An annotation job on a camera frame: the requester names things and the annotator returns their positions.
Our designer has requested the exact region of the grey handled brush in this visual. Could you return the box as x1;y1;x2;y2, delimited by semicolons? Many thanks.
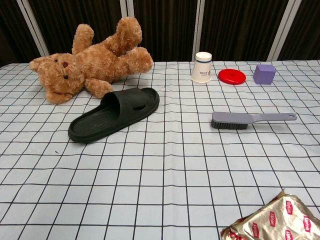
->
211;111;298;130

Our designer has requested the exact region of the brown plush teddy bear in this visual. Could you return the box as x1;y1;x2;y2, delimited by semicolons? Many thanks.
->
29;16;154;105

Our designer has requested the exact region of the red plastic disc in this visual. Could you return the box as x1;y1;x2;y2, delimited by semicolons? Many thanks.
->
217;68;247;86

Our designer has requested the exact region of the black rubber slipper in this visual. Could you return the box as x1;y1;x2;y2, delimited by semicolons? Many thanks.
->
67;87;160;144

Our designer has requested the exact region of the white checked tablecloth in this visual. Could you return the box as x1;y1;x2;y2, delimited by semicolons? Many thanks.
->
0;59;320;240

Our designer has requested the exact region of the gold foil tea packet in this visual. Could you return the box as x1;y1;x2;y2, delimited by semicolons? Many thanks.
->
220;189;320;240

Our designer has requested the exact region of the white paper cup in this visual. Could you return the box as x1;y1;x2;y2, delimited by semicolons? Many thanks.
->
190;51;213;84

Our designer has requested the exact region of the purple cube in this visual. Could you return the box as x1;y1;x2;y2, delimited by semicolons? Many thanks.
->
253;64;277;86

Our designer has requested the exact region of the black folding screen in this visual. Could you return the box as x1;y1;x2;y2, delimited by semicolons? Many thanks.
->
0;0;320;68

